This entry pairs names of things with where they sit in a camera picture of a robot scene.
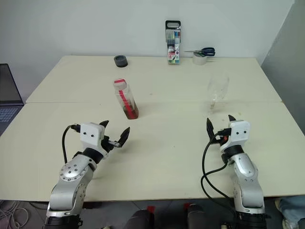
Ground grey laptop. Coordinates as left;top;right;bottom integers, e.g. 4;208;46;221
0;63;25;137

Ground person's blue jeans leg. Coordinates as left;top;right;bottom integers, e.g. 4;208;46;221
278;195;305;225

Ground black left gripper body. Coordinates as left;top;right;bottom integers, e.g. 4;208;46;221
100;135;120;158

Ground marker pen pack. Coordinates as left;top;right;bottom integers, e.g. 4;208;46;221
165;20;183;66

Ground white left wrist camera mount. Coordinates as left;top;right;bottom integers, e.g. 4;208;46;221
80;122;108;160

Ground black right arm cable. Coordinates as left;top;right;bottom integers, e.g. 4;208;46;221
200;128;239;229

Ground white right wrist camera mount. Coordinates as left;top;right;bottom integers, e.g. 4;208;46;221
220;119;252;152

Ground dark rounded shape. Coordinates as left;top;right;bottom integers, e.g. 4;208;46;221
183;203;208;229
124;205;156;229

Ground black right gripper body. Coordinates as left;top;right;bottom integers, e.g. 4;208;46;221
209;127;232;146

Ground white floor cables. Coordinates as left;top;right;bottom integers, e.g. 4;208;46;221
0;199;30;229

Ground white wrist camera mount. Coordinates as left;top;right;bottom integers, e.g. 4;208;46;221
220;119;252;152
80;122;108;160

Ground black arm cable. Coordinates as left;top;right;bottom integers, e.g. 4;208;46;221
200;128;239;229
62;124;81;164

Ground blue handled scissors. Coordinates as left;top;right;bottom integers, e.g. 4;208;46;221
183;47;216;57

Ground clear plastic cup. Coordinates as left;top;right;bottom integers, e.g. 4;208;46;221
206;71;231;115

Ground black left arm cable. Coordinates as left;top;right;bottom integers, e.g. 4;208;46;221
62;124;81;164

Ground black round holder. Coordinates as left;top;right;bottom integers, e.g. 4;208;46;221
113;54;129;68

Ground white tape roll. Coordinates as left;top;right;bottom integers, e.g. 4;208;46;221
192;52;208;65

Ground white shoe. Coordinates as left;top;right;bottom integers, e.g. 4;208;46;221
274;198;284;212

